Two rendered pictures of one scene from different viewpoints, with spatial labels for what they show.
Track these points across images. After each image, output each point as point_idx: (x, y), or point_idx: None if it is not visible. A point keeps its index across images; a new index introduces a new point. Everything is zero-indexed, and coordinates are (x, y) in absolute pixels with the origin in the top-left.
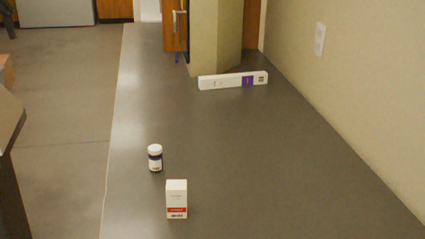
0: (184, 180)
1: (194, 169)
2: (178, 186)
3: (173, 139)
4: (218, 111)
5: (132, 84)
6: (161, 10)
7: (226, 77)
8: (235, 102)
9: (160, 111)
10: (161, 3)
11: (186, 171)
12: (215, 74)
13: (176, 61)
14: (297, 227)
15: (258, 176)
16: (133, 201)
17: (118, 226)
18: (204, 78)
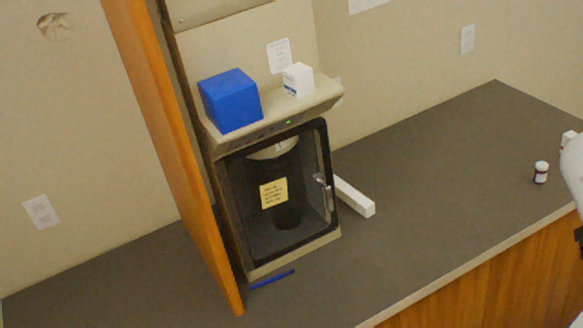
0: (565, 134)
1: (518, 164)
2: (573, 133)
3: (491, 189)
4: (416, 184)
5: (401, 278)
6: (228, 264)
7: (352, 188)
8: (387, 180)
9: (449, 220)
10: (226, 253)
11: (525, 166)
12: (352, 197)
13: (294, 270)
14: (527, 115)
15: (495, 138)
16: None
17: None
18: (367, 201)
